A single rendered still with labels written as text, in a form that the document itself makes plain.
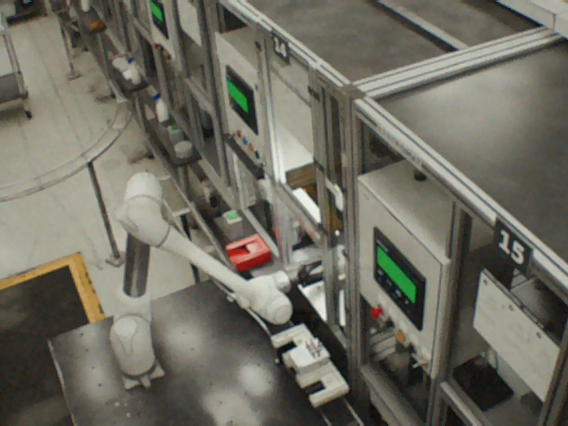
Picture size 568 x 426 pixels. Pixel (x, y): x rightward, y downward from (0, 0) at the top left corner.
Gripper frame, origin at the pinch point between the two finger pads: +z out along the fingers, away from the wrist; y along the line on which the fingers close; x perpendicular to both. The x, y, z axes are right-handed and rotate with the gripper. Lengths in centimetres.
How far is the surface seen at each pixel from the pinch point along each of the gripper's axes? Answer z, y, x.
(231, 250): -30.1, -6.4, 34.5
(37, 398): -137, -105, 80
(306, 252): -0.9, -9.5, 21.2
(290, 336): -27.0, -13.8, -15.8
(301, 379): -33, -14, -37
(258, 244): -18.3, -6.2, 32.3
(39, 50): -54, -104, 539
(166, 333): -67, -35, 28
